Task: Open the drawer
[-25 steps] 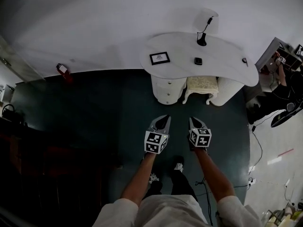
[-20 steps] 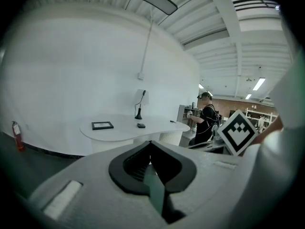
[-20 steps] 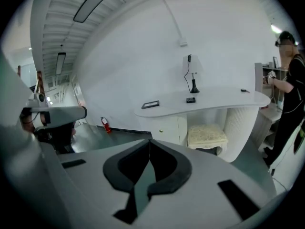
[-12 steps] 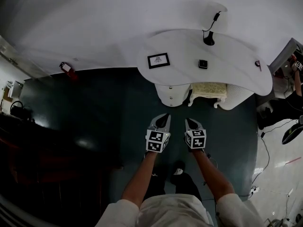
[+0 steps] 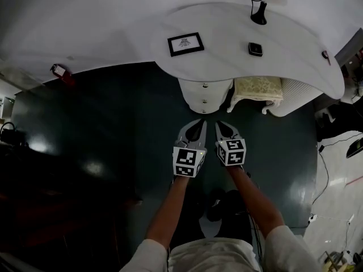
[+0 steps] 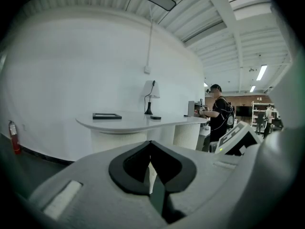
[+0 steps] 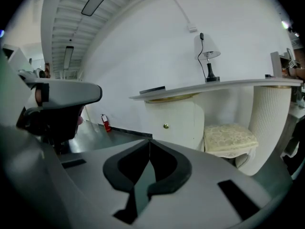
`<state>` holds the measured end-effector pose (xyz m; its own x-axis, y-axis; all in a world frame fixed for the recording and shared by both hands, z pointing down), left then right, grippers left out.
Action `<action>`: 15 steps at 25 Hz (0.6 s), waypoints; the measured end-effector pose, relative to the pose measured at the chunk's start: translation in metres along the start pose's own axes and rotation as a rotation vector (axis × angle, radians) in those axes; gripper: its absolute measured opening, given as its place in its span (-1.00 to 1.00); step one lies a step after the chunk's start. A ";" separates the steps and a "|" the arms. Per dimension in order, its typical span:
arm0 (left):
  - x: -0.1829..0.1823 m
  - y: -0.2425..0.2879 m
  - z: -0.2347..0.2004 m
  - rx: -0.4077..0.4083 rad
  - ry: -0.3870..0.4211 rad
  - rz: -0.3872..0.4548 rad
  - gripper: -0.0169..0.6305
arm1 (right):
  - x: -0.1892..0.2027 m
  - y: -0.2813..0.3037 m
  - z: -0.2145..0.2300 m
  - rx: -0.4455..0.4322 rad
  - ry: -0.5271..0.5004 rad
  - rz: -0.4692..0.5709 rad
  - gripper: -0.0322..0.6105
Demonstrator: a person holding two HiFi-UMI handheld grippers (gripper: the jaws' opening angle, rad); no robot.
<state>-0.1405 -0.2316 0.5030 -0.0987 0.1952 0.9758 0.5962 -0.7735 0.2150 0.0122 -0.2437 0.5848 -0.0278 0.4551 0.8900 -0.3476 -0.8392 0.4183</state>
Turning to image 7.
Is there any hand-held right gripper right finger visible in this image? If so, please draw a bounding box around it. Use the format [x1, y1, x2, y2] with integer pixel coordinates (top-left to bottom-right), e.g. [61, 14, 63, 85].
[147, 139, 193, 196]

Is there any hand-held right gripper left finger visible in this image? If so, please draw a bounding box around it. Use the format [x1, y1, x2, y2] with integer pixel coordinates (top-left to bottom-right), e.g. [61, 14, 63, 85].
[102, 139, 151, 225]

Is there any white drawer with gold knob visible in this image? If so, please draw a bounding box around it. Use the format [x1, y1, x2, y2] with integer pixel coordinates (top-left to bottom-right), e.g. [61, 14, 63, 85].
[145, 96, 205, 152]

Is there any red fire extinguisher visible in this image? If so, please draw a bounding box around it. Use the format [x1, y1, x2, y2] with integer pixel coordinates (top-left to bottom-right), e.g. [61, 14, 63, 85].
[100, 113, 112, 133]

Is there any cream upholstered stool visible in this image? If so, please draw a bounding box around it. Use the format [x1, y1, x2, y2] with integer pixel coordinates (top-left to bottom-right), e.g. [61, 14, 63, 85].
[203, 124, 260, 167]

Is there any white vanity table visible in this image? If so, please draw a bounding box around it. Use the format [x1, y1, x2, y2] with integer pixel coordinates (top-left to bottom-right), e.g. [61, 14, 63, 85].
[129, 78, 305, 177]

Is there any white shade table lamp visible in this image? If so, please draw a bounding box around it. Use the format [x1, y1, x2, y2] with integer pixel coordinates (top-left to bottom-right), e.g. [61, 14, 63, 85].
[193, 33, 222, 83]

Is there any white upright board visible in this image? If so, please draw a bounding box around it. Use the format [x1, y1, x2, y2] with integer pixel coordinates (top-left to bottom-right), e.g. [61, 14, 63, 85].
[270, 51, 284, 78]

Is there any white cabinet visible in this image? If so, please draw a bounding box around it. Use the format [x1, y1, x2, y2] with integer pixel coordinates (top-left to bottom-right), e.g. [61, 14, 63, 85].
[1, 43, 34, 74]

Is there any white head-worn camera headset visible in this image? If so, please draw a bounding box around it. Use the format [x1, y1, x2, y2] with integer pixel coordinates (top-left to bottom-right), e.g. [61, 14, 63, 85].
[17, 69, 103, 111]

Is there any black lamp cable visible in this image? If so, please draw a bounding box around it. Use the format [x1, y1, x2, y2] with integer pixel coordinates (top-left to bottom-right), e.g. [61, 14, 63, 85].
[197, 32, 208, 81]

